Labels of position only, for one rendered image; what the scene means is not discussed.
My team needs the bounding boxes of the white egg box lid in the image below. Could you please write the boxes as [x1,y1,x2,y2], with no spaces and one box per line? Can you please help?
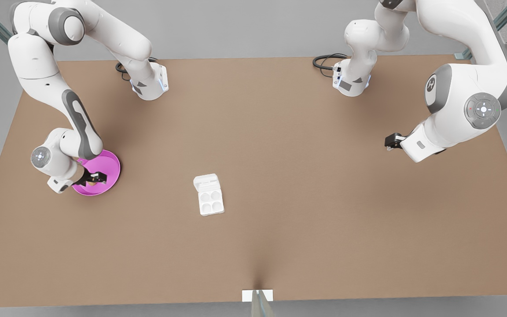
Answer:
[193,173,221,193]

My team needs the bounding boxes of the white egg box base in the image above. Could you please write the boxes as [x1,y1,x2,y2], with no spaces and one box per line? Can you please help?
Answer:
[197,189,225,217]

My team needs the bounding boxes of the pink round bowl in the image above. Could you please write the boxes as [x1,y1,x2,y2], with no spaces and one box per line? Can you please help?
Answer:
[72,149,121,197]

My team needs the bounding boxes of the black cable loop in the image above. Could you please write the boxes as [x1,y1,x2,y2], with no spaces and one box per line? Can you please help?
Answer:
[115,57,159,82]
[312,53,349,79]

